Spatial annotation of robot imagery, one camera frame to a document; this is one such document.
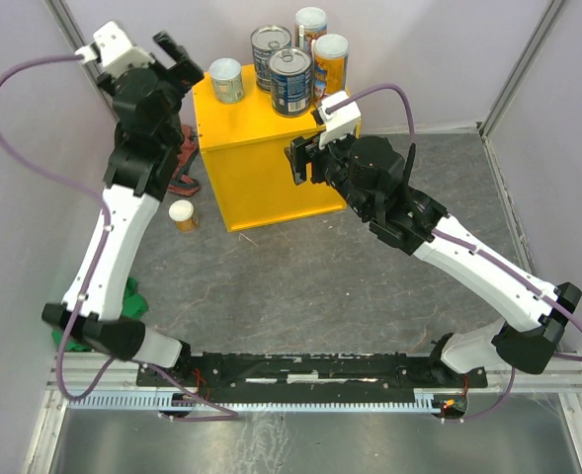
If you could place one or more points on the blue soup can front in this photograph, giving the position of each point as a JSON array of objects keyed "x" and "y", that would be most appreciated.
[{"x": 290, "y": 70}]

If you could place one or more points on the light blue cable duct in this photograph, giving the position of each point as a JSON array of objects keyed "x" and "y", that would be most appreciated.
[{"x": 168, "y": 401}]

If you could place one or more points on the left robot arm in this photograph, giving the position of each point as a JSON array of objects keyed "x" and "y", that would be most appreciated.
[{"x": 137, "y": 178}]

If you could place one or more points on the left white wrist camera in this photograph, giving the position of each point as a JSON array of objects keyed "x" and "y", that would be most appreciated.
[{"x": 114, "y": 51}]

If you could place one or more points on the yellow wooden box counter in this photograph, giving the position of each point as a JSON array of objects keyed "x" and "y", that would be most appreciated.
[{"x": 243, "y": 149}]

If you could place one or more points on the blue soup can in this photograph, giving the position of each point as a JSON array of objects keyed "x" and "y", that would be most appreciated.
[
  {"x": 290, "y": 70},
  {"x": 265, "y": 40}
]

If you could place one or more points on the red crumpled cloth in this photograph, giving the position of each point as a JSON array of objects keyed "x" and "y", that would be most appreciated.
[{"x": 181, "y": 183}]

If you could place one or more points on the tall snack can with spoon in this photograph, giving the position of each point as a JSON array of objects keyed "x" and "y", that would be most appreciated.
[{"x": 310, "y": 23}]

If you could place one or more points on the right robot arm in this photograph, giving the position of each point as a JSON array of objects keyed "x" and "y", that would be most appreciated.
[{"x": 534, "y": 313}]

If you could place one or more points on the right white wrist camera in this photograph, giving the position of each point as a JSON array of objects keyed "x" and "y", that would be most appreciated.
[{"x": 340, "y": 123}]

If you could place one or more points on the orange snack can with spoon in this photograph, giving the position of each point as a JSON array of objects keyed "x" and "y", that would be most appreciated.
[{"x": 330, "y": 59}]

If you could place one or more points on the left aluminium corner post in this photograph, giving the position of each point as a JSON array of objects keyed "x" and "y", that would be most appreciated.
[{"x": 72, "y": 33}]

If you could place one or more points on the aluminium front frame rail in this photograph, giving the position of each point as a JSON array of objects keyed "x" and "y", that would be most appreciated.
[{"x": 383, "y": 413}]

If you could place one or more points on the green crumpled cloth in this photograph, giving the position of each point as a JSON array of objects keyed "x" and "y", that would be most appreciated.
[{"x": 132, "y": 303}]

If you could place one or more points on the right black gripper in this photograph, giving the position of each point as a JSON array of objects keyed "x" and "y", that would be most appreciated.
[{"x": 299, "y": 152}]

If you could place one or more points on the right aluminium corner post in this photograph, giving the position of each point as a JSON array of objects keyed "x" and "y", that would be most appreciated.
[{"x": 522, "y": 66}]

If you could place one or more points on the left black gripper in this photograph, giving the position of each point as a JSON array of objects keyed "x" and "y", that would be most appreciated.
[{"x": 184, "y": 73}]

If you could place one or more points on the aluminium corner post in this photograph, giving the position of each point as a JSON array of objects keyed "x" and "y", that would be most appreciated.
[
  {"x": 72, "y": 33},
  {"x": 522, "y": 66}
]

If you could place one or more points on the small orange jar white lid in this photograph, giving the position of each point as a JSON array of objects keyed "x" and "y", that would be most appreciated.
[{"x": 183, "y": 214}]

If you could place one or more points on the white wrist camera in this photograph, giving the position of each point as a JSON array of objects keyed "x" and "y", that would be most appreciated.
[
  {"x": 114, "y": 51},
  {"x": 340, "y": 123}
]

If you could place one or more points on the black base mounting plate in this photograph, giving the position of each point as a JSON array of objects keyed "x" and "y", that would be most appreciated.
[{"x": 232, "y": 378}]

